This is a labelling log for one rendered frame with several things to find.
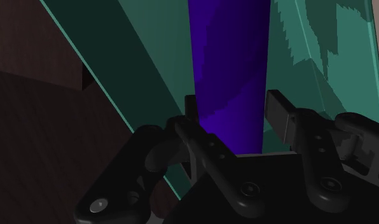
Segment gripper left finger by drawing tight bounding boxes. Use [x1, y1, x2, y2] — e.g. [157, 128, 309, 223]
[74, 94, 266, 224]

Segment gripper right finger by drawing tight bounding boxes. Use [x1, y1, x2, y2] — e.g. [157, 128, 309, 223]
[265, 89, 379, 214]

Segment purple cylinder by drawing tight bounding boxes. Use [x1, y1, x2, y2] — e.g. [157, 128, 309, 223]
[187, 0, 272, 155]

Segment green table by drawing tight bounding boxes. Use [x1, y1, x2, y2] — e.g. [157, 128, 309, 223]
[39, 0, 379, 200]

